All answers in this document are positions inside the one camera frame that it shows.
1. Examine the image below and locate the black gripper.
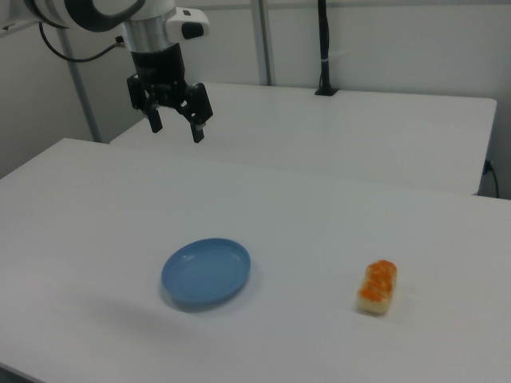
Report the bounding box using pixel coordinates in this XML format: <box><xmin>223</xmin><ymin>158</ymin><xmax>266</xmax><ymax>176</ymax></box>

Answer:
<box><xmin>126</xmin><ymin>41</ymin><xmax>214</xmax><ymax>144</ymax></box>

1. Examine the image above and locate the blue round plate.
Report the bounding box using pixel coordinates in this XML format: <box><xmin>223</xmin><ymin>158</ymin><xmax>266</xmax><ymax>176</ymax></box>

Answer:
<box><xmin>160</xmin><ymin>237</ymin><xmax>252</xmax><ymax>308</ymax></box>

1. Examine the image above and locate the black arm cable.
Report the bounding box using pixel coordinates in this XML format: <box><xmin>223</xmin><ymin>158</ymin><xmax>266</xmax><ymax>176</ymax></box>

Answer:
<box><xmin>38</xmin><ymin>21</ymin><xmax>123</xmax><ymax>63</ymax></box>

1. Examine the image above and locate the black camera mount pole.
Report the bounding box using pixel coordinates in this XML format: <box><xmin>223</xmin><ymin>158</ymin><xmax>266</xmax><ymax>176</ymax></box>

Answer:
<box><xmin>314</xmin><ymin>0</ymin><xmax>339</xmax><ymax>97</ymax></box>

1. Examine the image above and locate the grey aluminium frame post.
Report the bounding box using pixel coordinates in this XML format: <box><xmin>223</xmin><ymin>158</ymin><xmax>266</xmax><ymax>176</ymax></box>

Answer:
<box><xmin>54</xmin><ymin>23</ymin><xmax>101</xmax><ymax>143</ymax></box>
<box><xmin>258</xmin><ymin>0</ymin><xmax>277</xmax><ymax>86</ymax></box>

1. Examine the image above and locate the bread with orange topping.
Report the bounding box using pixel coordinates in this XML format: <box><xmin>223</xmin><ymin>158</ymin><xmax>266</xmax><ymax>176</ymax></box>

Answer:
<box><xmin>355</xmin><ymin>259</ymin><xmax>398</xmax><ymax>317</ymax></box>

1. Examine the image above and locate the white side table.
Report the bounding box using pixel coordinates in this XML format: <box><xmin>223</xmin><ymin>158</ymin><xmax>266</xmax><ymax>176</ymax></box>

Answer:
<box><xmin>109</xmin><ymin>81</ymin><xmax>498</xmax><ymax>196</ymax></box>

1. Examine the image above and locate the black power cable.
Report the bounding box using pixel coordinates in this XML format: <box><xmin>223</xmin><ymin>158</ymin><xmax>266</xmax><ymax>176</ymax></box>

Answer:
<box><xmin>483</xmin><ymin>159</ymin><xmax>501</xmax><ymax>199</ymax></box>

